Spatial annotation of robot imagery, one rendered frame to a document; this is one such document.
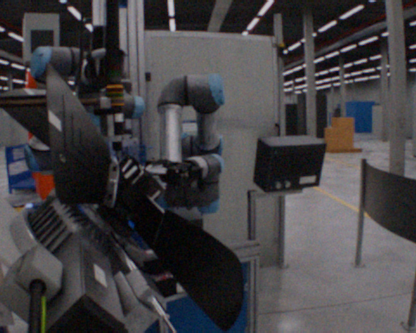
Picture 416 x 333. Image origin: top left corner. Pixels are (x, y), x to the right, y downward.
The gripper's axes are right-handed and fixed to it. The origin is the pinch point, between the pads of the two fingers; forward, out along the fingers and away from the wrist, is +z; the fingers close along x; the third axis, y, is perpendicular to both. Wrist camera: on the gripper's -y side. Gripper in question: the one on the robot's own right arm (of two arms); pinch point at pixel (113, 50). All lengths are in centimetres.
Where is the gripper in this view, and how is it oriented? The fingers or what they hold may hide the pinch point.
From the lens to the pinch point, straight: 88.0
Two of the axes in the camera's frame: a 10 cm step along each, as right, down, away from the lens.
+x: -8.7, 1.1, -4.8
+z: 4.9, 1.1, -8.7
